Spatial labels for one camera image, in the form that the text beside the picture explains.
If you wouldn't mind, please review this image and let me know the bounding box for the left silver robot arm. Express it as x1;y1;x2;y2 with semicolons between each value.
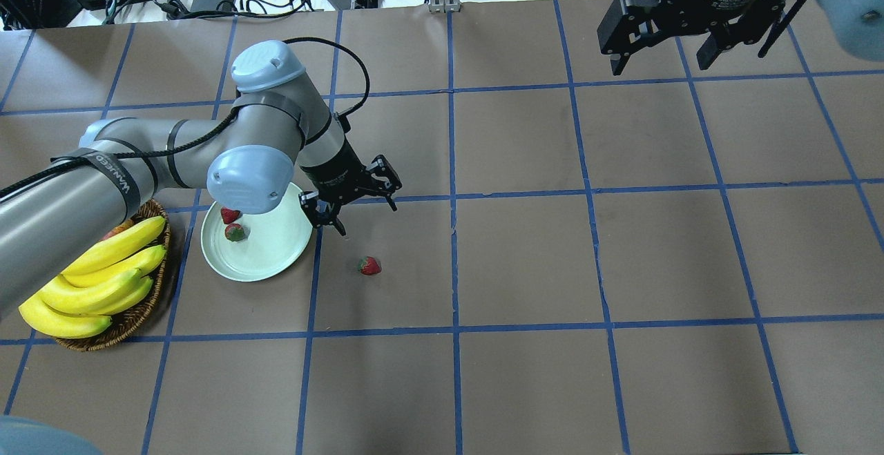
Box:
1;39;402;316

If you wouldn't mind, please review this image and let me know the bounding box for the woven wicker basket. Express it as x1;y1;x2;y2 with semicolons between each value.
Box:
73;198;171;353

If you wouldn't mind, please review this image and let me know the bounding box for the pale green plate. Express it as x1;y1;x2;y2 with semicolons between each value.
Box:
200;182;314;282

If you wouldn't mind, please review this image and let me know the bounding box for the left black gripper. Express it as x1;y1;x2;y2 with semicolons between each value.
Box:
299;141;402;237

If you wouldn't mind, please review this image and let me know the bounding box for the red yellow apple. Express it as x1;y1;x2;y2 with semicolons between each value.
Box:
100;219;135;241

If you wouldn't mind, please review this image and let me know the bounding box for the yellow banana bunch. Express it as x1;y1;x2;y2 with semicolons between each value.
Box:
18;215;169;349

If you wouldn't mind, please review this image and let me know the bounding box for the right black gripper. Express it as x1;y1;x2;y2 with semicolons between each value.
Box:
597;0;785;75

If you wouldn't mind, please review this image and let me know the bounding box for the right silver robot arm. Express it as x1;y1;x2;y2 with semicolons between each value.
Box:
597;0;882;75

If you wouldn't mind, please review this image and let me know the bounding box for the red strawberry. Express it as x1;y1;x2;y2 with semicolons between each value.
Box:
223;222;247;243
358;255;383;276
219;207;241;225

